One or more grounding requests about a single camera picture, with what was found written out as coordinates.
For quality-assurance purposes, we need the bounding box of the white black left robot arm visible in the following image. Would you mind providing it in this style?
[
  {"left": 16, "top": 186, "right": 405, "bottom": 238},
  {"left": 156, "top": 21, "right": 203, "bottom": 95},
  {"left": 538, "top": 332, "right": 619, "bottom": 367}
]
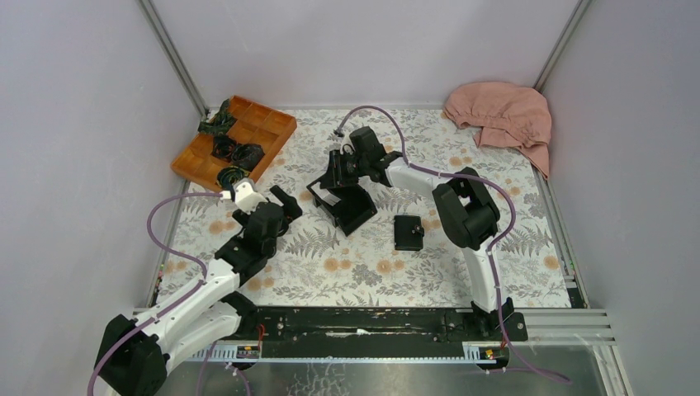
[{"left": 87, "top": 179, "right": 303, "bottom": 395}]

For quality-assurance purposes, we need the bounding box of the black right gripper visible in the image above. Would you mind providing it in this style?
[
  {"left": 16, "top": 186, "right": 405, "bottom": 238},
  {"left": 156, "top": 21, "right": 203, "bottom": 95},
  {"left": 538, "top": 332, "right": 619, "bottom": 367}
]
[{"left": 319, "top": 150, "right": 369, "bottom": 191}]

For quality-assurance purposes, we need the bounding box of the green patterned rolled sock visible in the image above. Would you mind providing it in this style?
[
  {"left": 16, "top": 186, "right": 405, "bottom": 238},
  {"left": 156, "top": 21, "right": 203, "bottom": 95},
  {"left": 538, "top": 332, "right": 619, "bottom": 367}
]
[{"left": 216, "top": 165, "right": 250, "bottom": 190}]

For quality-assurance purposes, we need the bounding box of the orange compartment tray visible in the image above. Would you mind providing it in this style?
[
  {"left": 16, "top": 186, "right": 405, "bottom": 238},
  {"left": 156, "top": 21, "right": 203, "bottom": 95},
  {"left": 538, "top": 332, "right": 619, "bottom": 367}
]
[{"left": 170, "top": 96, "right": 297, "bottom": 191}]

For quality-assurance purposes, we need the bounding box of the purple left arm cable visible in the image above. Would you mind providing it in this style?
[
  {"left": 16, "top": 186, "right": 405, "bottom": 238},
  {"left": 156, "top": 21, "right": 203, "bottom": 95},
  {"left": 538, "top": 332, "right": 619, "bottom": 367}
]
[{"left": 85, "top": 191, "right": 225, "bottom": 396}]

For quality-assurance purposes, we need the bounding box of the pink cloth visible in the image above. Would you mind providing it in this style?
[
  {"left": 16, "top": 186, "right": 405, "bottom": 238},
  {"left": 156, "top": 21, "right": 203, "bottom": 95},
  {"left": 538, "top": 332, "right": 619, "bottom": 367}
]
[{"left": 443, "top": 82, "right": 552, "bottom": 178}]

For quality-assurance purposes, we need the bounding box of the white card stack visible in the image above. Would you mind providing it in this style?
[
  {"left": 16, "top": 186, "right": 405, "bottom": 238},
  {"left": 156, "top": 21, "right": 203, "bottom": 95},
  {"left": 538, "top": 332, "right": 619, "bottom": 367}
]
[{"left": 318, "top": 190, "right": 341, "bottom": 206}]

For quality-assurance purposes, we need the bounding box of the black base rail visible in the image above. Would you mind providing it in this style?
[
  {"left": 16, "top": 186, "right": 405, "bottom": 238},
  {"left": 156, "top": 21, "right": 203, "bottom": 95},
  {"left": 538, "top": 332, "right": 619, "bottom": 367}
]
[{"left": 224, "top": 306, "right": 528, "bottom": 360}]

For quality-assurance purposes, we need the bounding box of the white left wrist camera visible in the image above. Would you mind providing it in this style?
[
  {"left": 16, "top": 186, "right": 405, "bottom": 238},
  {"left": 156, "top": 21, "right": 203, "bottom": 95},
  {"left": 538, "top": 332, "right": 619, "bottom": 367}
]
[{"left": 220, "top": 178, "right": 267, "bottom": 215}]

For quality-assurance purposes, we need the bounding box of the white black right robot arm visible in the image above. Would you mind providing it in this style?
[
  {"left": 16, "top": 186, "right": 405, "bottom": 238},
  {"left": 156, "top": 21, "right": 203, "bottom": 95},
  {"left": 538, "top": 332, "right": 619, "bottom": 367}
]
[{"left": 314, "top": 127, "right": 513, "bottom": 340}]

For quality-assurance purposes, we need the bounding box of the dark patterned rolled sock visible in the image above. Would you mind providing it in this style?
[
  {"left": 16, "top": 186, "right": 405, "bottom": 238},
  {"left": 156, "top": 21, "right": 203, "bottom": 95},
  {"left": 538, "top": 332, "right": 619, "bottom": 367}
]
[{"left": 197, "top": 99, "right": 238, "bottom": 136}]

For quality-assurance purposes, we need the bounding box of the black plastic card box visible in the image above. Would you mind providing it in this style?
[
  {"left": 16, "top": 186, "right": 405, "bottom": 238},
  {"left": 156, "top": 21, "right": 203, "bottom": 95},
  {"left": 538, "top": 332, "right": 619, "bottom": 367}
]
[{"left": 306, "top": 177, "right": 377, "bottom": 236}]

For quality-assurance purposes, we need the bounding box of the black rolled sock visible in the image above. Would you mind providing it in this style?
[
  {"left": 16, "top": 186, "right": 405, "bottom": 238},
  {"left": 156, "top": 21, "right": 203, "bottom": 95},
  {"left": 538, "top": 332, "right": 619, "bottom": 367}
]
[{"left": 231, "top": 144, "right": 265, "bottom": 172}]

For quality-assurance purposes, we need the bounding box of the black leather card holder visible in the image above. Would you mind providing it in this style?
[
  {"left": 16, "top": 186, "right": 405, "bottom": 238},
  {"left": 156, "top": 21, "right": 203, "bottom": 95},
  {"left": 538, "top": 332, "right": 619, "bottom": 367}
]
[{"left": 394, "top": 214, "right": 425, "bottom": 252}]

